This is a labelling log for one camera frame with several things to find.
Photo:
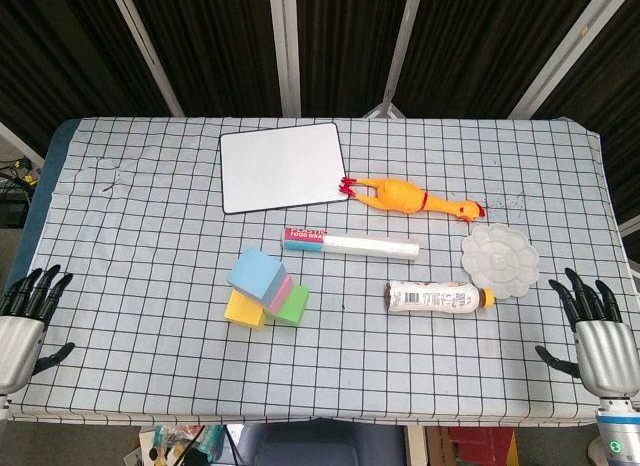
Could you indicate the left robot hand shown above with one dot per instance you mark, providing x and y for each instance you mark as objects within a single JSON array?
[{"x": 17, "y": 331}]

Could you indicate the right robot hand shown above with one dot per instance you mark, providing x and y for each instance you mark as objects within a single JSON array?
[{"x": 602, "y": 351}]

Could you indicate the yellow foam block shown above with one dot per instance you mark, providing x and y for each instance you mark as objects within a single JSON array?
[{"x": 242, "y": 311}]

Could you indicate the blue foam block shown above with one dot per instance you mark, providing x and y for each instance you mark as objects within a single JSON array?
[{"x": 252, "y": 276}]

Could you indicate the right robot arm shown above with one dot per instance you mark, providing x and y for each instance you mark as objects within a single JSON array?
[{"x": 617, "y": 436}]

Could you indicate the white flower paint palette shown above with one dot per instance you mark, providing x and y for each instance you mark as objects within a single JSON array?
[{"x": 500, "y": 261}]

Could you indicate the red box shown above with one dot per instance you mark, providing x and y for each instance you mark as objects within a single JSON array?
[{"x": 482, "y": 446}]

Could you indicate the checked blue tablecloth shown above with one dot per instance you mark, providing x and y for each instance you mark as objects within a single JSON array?
[{"x": 150, "y": 236}]

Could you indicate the white bottle yellow cap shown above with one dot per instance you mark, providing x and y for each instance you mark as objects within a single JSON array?
[{"x": 435, "y": 298}]

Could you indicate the blue table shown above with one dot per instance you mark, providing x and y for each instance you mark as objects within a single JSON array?
[{"x": 52, "y": 146}]

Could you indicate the pile of colourful packages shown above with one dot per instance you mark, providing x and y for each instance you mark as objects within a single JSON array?
[{"x": 175, "y": 446}]

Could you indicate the white table leg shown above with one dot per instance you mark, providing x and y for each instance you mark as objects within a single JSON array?
[{"x": 415, "y": 446}]

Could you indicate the yellow rubber chicken toy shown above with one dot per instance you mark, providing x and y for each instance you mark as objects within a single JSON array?
[{"x": 400, "y": 196}]

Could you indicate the white food wrap box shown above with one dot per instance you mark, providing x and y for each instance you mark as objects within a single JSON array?
[{"x": 360, "y": 247}]

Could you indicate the pink foam block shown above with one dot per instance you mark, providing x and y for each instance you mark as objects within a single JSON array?
[{"x": 281, "y": 296}]

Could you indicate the green foam block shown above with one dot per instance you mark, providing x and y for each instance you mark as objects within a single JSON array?
[{"x": 292, "y": 306}]

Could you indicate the dark blue chair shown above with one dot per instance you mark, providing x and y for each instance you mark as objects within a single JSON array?
[{"x": 320, "y": 446}]

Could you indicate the white board black rim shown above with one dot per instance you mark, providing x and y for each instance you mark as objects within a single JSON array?
[{"x": 282, "y": 166}]

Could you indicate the black backdrop curtain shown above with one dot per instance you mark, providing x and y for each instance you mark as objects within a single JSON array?
[{"x": 225, "y": 46}]

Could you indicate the white frame pole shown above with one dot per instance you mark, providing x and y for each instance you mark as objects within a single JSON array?
[
  {"x": 560, "y": 56},
  {"x": 400, "y": 51},
  {"x": 285, "y": 51},
  {"x": 145, "y": 51}
]

